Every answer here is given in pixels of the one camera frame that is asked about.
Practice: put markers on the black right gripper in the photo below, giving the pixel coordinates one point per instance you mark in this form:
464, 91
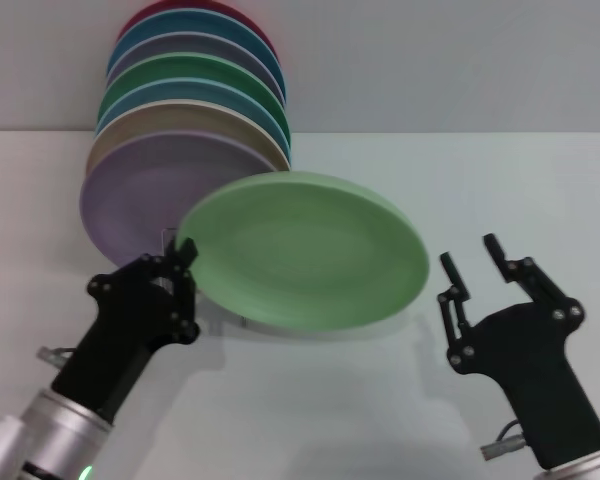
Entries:
535, 365

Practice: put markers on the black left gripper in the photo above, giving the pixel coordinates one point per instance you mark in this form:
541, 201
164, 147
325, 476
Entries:
125, 330

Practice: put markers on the light green plate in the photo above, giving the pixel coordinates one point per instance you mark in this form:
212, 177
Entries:
300, 250

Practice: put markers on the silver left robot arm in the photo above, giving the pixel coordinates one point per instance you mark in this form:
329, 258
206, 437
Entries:
50, 435

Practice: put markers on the lilac plate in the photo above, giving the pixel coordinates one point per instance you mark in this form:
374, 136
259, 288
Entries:
140, 200

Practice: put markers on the beige plate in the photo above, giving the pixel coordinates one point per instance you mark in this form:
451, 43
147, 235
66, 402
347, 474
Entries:
180, 117

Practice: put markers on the light blue plate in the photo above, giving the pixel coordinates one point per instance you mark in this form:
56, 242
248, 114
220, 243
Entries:
195, 90

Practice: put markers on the dark green plate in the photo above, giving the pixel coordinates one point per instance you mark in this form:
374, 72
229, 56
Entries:
195, 67

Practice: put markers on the grey purple plate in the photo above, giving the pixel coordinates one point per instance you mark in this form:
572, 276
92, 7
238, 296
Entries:
195, 45

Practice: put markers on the teal blue plate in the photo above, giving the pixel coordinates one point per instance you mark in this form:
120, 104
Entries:
195, 22

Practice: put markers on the maroon red plate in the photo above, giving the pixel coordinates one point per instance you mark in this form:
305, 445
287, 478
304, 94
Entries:
252, 20

